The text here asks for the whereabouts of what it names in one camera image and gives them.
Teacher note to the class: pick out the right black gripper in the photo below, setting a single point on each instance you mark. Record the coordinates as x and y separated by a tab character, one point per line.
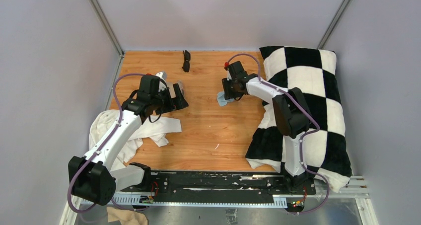
228	94

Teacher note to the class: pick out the beige cloth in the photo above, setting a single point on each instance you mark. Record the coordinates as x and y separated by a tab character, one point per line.
126	217

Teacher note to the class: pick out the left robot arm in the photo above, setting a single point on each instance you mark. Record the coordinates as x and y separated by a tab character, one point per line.
91	177

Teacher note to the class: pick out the blue cleaning cloth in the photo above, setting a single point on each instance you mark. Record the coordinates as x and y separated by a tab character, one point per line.
221	99

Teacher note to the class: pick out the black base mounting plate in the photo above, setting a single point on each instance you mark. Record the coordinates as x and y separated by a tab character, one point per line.
220	188

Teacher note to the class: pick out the aluminium frame rail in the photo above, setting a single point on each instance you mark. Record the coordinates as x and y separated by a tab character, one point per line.
355	189

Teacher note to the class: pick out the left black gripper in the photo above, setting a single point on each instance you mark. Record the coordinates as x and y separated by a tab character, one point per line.
173	104

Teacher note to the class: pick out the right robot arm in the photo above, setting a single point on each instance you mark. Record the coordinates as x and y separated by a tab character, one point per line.
292	115

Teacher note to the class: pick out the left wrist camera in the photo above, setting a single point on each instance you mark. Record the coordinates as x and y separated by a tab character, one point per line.
162	78

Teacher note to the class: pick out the black white checkered pillow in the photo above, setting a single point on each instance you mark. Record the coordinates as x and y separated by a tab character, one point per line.
325	151

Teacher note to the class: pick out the white crumpled cloth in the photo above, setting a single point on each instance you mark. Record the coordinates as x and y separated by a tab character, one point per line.
155	131

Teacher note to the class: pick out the black sunglasses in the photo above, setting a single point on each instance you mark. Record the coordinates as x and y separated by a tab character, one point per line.
186	62

